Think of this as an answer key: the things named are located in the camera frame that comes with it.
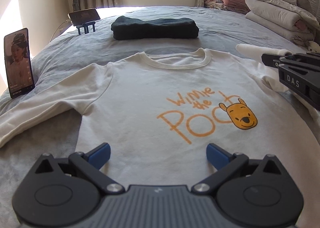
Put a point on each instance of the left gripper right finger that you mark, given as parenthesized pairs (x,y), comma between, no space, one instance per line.
(227,165)

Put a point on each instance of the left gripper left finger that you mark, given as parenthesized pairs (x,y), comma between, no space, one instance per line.
(88,165)

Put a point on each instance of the white Winnie sweatshirt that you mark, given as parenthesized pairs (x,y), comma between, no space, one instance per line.
(158,113)

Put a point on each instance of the white plush toy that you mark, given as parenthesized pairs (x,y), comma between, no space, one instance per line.
(313,47)

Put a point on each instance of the folded grey quilt stack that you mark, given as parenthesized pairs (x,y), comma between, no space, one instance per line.
(294,20)

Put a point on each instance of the pink pillow pile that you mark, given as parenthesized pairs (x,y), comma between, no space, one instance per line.
(238,6)

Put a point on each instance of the grey bed sheet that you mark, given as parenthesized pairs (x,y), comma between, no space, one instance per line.
(218,31)

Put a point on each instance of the upright smartphone playing video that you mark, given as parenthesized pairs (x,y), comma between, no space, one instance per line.
(18,63)

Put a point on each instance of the blue phone stand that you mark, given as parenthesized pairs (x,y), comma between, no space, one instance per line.
(86,26)

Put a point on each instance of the folded black garment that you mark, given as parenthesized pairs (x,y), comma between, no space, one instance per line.
(125,28)

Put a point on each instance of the landscape phone on stand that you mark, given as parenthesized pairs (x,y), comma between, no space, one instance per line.
(83,16)

